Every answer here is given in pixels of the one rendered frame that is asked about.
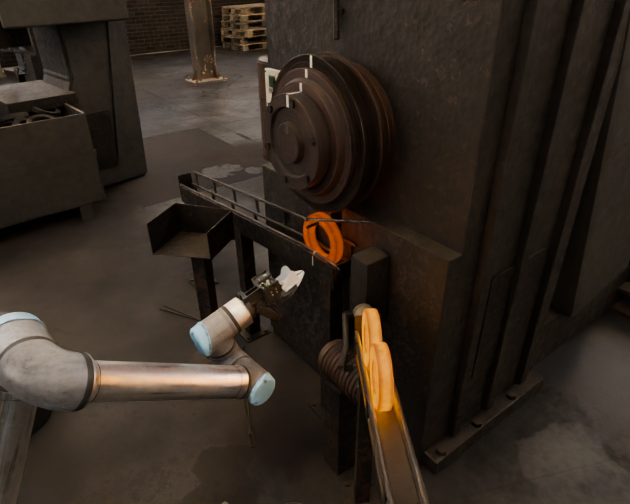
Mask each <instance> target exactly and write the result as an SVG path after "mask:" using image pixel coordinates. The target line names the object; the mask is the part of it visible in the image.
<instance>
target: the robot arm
mask: <svg viewBox="0 0 630 504"><path fill-rule="evenodd" d="M262 273H263V275H262V276H260V277H259V278H257V279H256V277H258V276H259V275H261V274H262ZM303 276H304V271H303V270H300V271H295V272H294V271H291V270H290V269H289V268H288V267H287V266H283V267H282V268H281V274H280V275H279V276H278V277H277V278H276V279H274V278H273V277H272V276H271V274H270V273H269V272H266V270H264V271H262V272H261V273H259V274H258V275H257V276H255V277H254V278H252V279H251V280H252V282H253V285H254V287H253V288H251V289H250V290H248V291H247V292H245V293H243V292H242V291H240V292H239V293H237V294H238V296H239V299H238V298H233V299H232V300H231V301H229V302H228V303H226V304H225V305H223V306H222V307H221V308H219V309H218V310H216V311H215V312H213V313H212V314H211V315H209V316H208V317H206V318H205V319H203V320H202V321H201V322H198V323H197V324H196V325H195V326H194V327H192V328H191V330H190V336H191V338H192V340H193V342H194V344H195V346H196V347H197V349H198V350H199V352H200V353H201V354H202V355H203V356H204V357H207V356H208V357H209V359H210V361H211V362H212V364H213V365H206V364H179V363H152V362H125V361H98V360H94V359H93V358H92V357H91V355H90V354H88V353H86V352H74V351H70V350H66V349H63V348H61V347H59V346H57V344H56V343H55V341H54V340H53V338H52V337H51V335H50V334H49V332H48V331H47V328H46V325H45V324H44V323H43V322H42V321H40V320H39V319H38V318H37V317H36V316H34V315H32V314H30V313H25V312H13V313H8V314H5V315H2V316H0V504H16V502H17V497H18V493H19V488H20V483H21V479H22V474H23V469H24V465H25V460H26V456H27V451H28V446H29V442H30V437H31V432H32V428H33V423H34V418H35V414H36V409H37V407H40V408H44V409H48V410H54V411H61V412H74V411H81V410H83V409H84V408H85V407H86V406H87V405H88V404H89V403H104V402H135V401H166V400H198V399H229V398H233V399H247V400H248V401H249V402H250V403H251V404H253V405H261V404H263V403H264V402H265V401H267V400H268V398H269V397H270V396H271V394H272V393H273V391H274V388H275V380H274V378H273V377H272V376H271V375H270V373H269V372H267V371H266V370H264V369H263V368H262V367H261V366H260V365H259V364H258V363H256V362H255V361H254V360H253V359H252V358H251V357H250V356H249V355H247V354H246V353H245V352H244V351H243V350H242V349H241V348H240V347H239V346H238V344H237V342H236V341H235V339H234V336H236V335H237V334H238V333H240V332H241V331H242V330H244V329H245V328H246V327H248V326H249V325H250V324H252V323H253V318H254V317H256V313H258V314H260V315H262V316H265V317H267V318H269V319H270V320H272V321H275V322H279V320H280V319H281V317H282V315H281V314H280V312H279V311H278V310H277V309H275V308H272V306H276V305H278V304H280V303H283V302H284V301H286V300H287V299H289V298H290V297H291V296H292V295H293V294H294V292H295V291H296V290H297V288H298V286H299V284H300V282H301V280H302V278H303ZM281 288H282V289H283V291H281ZM255 312H256V313H255Z"/></svg>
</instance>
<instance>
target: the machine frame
mask: <svg viewBox="0 0 630 504"><path fill-rule="evenodd" d="M339 8H343V9H345V12H344V13H339V40H333V0H265V16H266V34H267V51H268V68H272V69H276V70H280V71H281V69H282V68H283V66H284V65H285V64H286V63H287V62H288V61H289V60H290V59H292V58H293V57H295V56H298V55H302V54H315V53H319V52H333V53H337V54H339V55H341V56H343V57H345V58H347V59H348V60H349V61H351V62H354V63H357V64H360V65H362V66H363V67H365V68H366V69H368V70H369V71H370V72H371V73H372V74H373V75H374V76H375V77H376V78H377V79H378V81H379V82H380V84H381V85H382V87H383V89H384V90H385V92H386V94H387V97H388V99H389V102H390V104H391V108H392V111H393V115H394V120H395V129H396V145H395V153H394V157H393V161H392V164H391V167H390V169H389V171H388V173H387V175H386V176H385V177H384V179H383V180H382V181H381V182H380V183H379V184H378V185H376V187H375V188H374V190H373V191H372V193H371V194H370V195H369V196H368V197H367V198H366V199H365V200H364V201H363V202H361V203H359V204H357V205H355V206H351V207H346V208H344V209H343V210H340V211H337V212H333V213H326V214H327V215H329V216H330V217H331V218H332V219H353V220H370V223H346V222H342V234H341V235H342V237H345V238H347V239H348V240H350V241H352V242H354V243H355V244H357V247H356V248H355V247H353V246H352V255H353V254H355V253H358V252H360V251H363V250H365V249H367V248H370V247H377V248H378V249H380V250H382V251H384V252H385V253H387V254H388V255H389V256H390V263H389V275H388V288H387V301H386V314H385V316H384V317H382V318H381V330H382V337H383V342H385V343H387V345H388V347H389V350H390V354H391V360H392V367H393V377H394V381H395V384H396V388H397V391H398V394H399V396H400V402H401V405H402V409H403V413H404V416H405V420H406V423H407V427H408V430H409V434H410V437H411V441H412V444H413V448H414V451H415V455H416V459H417V462H418V466H421V465H424V466H425V467H426V468H427V469H428V470H429V471H430V472H431V473H432V474H433V475H437V474H438V473H439V472H440V471H441V470H443V469H444V468H445V467H446V466H448V465H449V464H450V463H451V462H452V461H454V460H455V459H456V458H457V457H459V456H460V455H461V454H462V453H463V452H465V451H466V450H467V449H468V448H470V447H471V446H472V445H473V444H474V443H476V442H477V441H478V440H479V439H481V438H482V437H483V436H484V435H485V434H487V433H488V432H489V431H490V430H492V429H493V428H494V427H495V426H496V425H498V424H499V423H500V422H501V421H502V420H504V419H505V418H506V417H507V416H509V415H510V414H511V413H512V412H513V411H515V410H516V409H517V408H518V407H520V406H521V405H522V404H523V403H524V402H526V401H527V400H528V399H529V398H531V397H532V396H533V395H534V394H535V393H537V392H538V391H539V390H540V389H541V388H542V385H543V382H544V377H543V376H542V375H540V374H538V373H537V372H535V371H533V370H532V367H533V364H534V360H535V357H536V353H537V350H538V346H539V343H540V339H541V336H542V332H543V329H544V325H545V322H546V319H547V315H548V312H549V308H550V305H551V301H552V298H553V294H554V291H555V287H556V284H557V280H558V277H559V273H560V270H561V266H562V263H563V259H564V256H565V252H566V249H567V245H568V242H569V238H570V235H571V231H572V228H573V225H574V221H575V218H576V214H577V211H578V207H579V204H580V200H581V196H582V192H583V189H584V185H585V182H586V178H587V175H588V171H589V168H590V164H591V161H592V157H593V154H594V150H595V147H596V144H597V140H598V137H599V133H600V130H601V126H602V123H603V119H604V116H605V112H606V109H607V105H608V102H609V98H610V95H611V91H612V88H613V84H614V81H615V77H616V74H617V70H618V67H619V63H620V59H621V54H622V49H623V44H624V39H625V33H626V28H627V23H628V18H629V14H630V0H339ZM262 171H263V185H264V200H266V201H268V202H270V203H273V204H275V205H278V206H280V207H282V208H285V209H287V210H290V211H292V212H294V213H297V214H299V215H302V216H304V217H308V216H309V215H311V214H314V213H317V212H321V211H318V210H316V209H314V208H312V207H310V206H309V205H308V204H306V203H305V202H304V201H303V200H302V199H301V198H300V197H299V196H298V195H297V194H296V192H295V191H294V190H293V188H291V187H290V186H288V185H287V184H286V183H284V182H283V181H282V179H281V178H280V177H279V175H278V174H277V172H276V171H275V169H274V167H273V165H272V163H267V164H264V165H262ZM268 258H269V272H270V274H271V276H272V277H273V278H274V279H276V278H277V277H278V276H279V275H280V274H281V268H282V267H283V266H287V267H288V268H289V269H290V270H291V271H294V272H295V271H300V270H303V271H304V276H303V278H302V280H301V282H300V284H299V286H298V288H297V290H296V291H295V292H294V294H293V295H292V296H291V297H290V298H289V299H287V300H286V301H284V302H283V303H280V304H278V305H276V306H272V308H275V309H277V310H278V311H279V312H280V314H281V315H282V317H281V319H280V320H279V322H275V321H272V320H270V322H271V325H272V326H273V331H274V333H275V334H276V335H277V336H278V337H280V338H281V339H282V340H283V341H284V342H285V343H286V344H287V345H288V346H289V347H290V348H291V349H292V350H293V351H294V352H296V353H297V354H298V355H299V356H300V357H301V358H302V359H303V360H304V361H305V362H306V363H307V364H308V365H309V366H311V367H312V368H313V369H314V370H315V371H316V372H317V373H318V374H319V375H320V369H319V368H318V357H319V354H320V280H318V279H317V278H315V277H314V276H313V275H311V274H310V273H309V272H307V271H306V270H304V269H303V268H302V267H300V266H298V265H296V264H294V263H293V262H291V261H289V260H287V259H285V258H284V257H282V256H280V255H278V254H276V253H275V252H273V251H271V250H269V249H268Z"/></svg>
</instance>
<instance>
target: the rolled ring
mask: <svg viewBox="0 0 630 504"><path fill-rule="evenodd" d="M308 218H326V219H332V218H331V217H330V216H329V215H327V214H326V213H323V212H317V213H314V214H311V215H309V216H308ZM315 222H319V221H308V222H306V221H304V225H303V236H304V240H305V244H306V245H307V246H309V247H310V248H312V249H313V250H315V251H316V252H318V253H319V254H321V255H322V256H324V257H325V258H327V259H328V260H330V261H332V262H333V263H337V262H339V260H340V259H341V257H342V255H343V239H342V235H341V232H340V230H339V228H338V226H337V224H336V223H335V222H319V225H320V226H322V227H323V229H324V230H325V231H326V233H327V235H328V237H329V240H330V253H329V254H326V253H325V252H324V251H323V250H322V249H321V248H320V246H319V244H318V242H317V239H316V235H315V228H316V226H314V227H311V228H309V229H306V226H308V225H311V224H313V223H315Z"/></svg>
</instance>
